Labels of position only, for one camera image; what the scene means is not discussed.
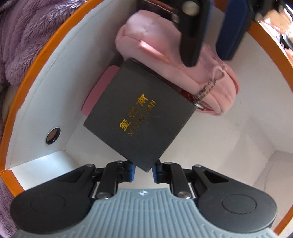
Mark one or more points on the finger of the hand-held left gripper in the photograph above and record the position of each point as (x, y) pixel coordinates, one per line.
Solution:
(231, 34)
(192, 45)

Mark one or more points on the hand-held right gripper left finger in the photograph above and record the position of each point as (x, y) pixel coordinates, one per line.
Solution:
(131, 174)

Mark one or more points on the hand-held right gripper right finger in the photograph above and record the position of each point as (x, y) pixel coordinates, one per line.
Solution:
(156, 174)

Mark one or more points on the pink fabric pouch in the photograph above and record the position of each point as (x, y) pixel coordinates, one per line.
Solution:
(146, 29)

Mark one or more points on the dark square gift box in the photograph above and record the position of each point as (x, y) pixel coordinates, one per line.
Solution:
(137, 119)

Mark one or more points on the pink card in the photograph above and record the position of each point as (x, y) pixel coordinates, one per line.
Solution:
(100, 91)

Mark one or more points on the orange cardboard box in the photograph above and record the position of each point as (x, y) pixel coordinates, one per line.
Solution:
(45, 103)

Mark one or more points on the purple fluffy blanket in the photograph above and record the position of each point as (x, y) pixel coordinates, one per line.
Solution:
(34, 34)

